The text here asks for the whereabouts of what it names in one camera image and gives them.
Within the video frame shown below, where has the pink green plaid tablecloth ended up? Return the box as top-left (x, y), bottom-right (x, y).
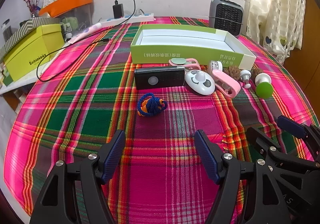
top-left (5, 16), bottom-right (315, 224)

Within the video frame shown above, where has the black charging cable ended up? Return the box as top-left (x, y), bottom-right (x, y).
top-left (36, 0), bottom-right (137, 83)

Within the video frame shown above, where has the black rectangular sensor light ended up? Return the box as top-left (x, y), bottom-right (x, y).
top-left (134, 66), bottom-right (186, 90)

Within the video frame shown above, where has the grey fan heater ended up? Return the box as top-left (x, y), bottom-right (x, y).
top-left (208, 0), bottom-right (245, 37)

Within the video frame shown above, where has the pale green soft item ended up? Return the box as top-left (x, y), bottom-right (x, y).
top-left (61, 16), bottom-right (75, 32)

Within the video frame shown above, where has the white smiley face gadget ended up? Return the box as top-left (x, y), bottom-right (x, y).
top-left (184, 70), bottom-right (215, 95)

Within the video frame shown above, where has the black charger adapter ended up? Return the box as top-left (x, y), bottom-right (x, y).
top-left (112, 3), bottom-right (124, 18)

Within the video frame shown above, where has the green and white mushroom massager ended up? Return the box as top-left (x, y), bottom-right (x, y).
top-left (254, 73), bottom-right (274, 99)

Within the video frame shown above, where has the clear storage bin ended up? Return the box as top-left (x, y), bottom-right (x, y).
top-left (54, 4), bottom-right (94, 37)

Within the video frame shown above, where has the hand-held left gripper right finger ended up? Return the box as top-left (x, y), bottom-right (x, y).
top-left (194, 129), bottom-right (292, 224)

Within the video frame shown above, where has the orange bin lid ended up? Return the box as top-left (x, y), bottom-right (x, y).
top-left (39, 0), bottom-right (93, 17)

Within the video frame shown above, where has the pink clip with green pad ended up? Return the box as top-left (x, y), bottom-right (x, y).
top-left (169, 57), bottom-right (200, 71)

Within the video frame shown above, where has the dark glass jar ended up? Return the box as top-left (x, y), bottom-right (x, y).
top-left (2, 18), bottom-right (13, 41)

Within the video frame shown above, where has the green cardboard box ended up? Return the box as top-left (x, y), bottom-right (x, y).
top-left (130, 24), bottom-right (257, 70)

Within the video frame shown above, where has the small white knob massager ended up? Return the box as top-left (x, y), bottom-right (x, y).
top-left (239, 69), bottom-right (252, 89)

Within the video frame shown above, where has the cream curtain with hearts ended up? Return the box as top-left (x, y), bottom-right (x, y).
top-left (246, 0), bottom-right (307, 65)

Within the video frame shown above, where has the yellow-green shoebox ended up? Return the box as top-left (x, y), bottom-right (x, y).
top-left (2, 24), bottom-right (66, 82)

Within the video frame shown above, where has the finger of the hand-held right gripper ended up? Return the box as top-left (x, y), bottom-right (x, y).
top-left (246, 127), bottom-right (314, 172)
top-left (277, 115), bottom-right (320, 162)

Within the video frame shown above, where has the brown walnut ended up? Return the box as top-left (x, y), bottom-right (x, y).
top-left (251, 67), bottom-right (263, 80)
top-left (223, 66), bottom-right (238, 82)

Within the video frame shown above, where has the pink and white tube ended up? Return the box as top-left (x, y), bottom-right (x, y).
top-left (67, 23), bottom-right (104, 44)

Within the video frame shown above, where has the blue cord with orange beads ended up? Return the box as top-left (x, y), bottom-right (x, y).
top-left (137, 93), bottom-right (168, 117)

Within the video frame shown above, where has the white power strip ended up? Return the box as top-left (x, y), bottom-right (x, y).
top-left (100, 12), bottom-right (156, 25)

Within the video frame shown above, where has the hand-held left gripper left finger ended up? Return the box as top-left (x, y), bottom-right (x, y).
top-left (29, 130), bottom-right (126, 224)

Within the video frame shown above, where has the grey zigzag box lid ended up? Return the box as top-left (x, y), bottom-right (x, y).
top-left (0, 18), bottom-right (62, 57)

